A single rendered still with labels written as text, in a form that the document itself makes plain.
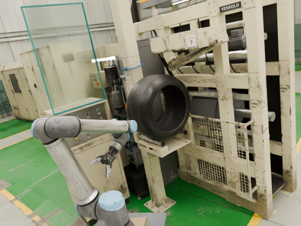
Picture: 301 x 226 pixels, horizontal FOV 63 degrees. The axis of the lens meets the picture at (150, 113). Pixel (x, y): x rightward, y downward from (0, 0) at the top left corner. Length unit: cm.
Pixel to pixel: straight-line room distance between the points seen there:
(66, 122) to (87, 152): 128
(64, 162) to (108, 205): 35
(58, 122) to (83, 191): 49
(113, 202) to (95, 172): 119
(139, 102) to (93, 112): 74
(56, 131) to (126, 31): 128
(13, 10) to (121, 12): 940
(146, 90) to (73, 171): 87
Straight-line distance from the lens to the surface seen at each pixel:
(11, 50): 1117
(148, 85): 201
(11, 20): 1141
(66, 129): 133
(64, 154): 148
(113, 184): 286
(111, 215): 157
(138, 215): 190
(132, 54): 233
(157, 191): 278
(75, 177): 155
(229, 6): 218
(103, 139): 264
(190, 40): 204
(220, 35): 203
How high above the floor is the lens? 176
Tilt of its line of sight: 16 degrees down
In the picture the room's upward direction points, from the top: 11 degrees counter-clockwise
